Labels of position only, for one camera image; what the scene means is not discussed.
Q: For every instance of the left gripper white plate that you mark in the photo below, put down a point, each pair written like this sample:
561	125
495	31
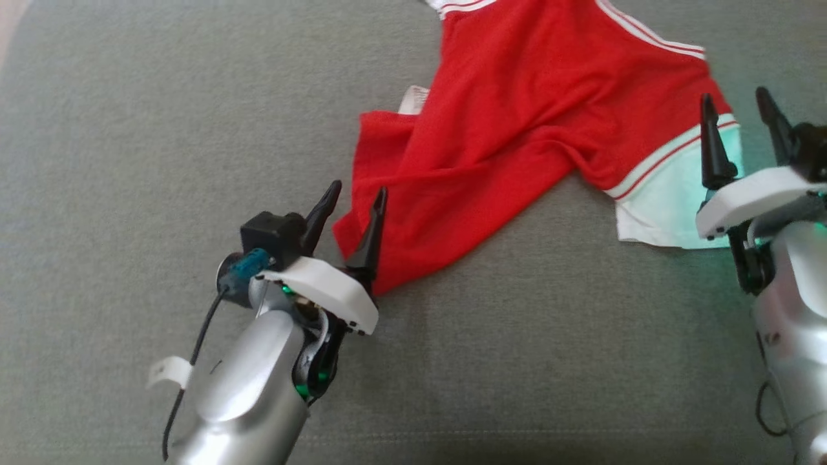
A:
323	290

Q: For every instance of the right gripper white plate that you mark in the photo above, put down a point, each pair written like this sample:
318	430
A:
756	200

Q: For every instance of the red shorts with white stripes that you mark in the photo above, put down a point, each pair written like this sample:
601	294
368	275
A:
504	129

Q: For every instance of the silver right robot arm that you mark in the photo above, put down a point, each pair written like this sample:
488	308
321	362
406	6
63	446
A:
801	310

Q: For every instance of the grey sofa seat cushion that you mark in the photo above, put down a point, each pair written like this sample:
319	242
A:
194	129

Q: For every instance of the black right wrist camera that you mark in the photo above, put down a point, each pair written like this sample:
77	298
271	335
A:
813	148

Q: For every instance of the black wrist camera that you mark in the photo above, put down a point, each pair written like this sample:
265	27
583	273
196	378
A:
271	236
813	148

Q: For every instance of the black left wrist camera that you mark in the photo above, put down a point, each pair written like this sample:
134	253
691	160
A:
271	236

